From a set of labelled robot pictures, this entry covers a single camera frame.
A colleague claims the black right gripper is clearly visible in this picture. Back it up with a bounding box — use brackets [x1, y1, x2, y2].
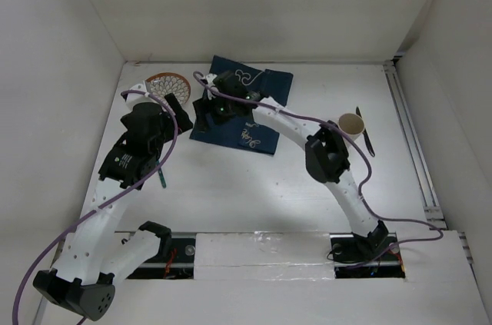
[194, 91, 237, 131]

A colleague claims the dark blue printed cloth napkin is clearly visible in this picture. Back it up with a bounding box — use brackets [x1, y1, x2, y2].
[190, 55, 294, 155]

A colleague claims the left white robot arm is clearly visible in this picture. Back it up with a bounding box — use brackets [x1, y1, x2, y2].
[33, 90, 193, 321]

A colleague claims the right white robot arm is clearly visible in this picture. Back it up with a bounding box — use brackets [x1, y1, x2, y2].
[193, 71, 389, 262]

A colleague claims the floral plate with orange rim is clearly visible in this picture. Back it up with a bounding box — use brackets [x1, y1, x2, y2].
[145, 72, 191, 105]

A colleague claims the beige paper cup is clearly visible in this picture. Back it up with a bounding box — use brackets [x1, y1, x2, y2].
[337, 113, 365, 141]

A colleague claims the black knife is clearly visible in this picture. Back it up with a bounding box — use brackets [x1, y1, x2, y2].
[356, 107, 375, 158]

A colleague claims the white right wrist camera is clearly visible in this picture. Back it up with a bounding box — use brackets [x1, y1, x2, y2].
[202, 73, 217, 88]

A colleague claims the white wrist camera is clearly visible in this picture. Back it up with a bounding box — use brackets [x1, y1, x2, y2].
[121, 81, 154, 110]
[202, 73, 217, 88]

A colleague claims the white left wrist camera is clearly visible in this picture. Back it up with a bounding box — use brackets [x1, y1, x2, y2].
[121, 81, 154, 110]

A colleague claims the fork with green handle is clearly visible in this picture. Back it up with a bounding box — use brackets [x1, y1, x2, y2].
[158, 167, 167, 189]

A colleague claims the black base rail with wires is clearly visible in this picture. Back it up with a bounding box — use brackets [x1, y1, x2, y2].
[130, 232, 406, 281]

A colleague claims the aluminium rail at right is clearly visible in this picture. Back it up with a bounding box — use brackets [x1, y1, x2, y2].
[383, 56, 476, 264]

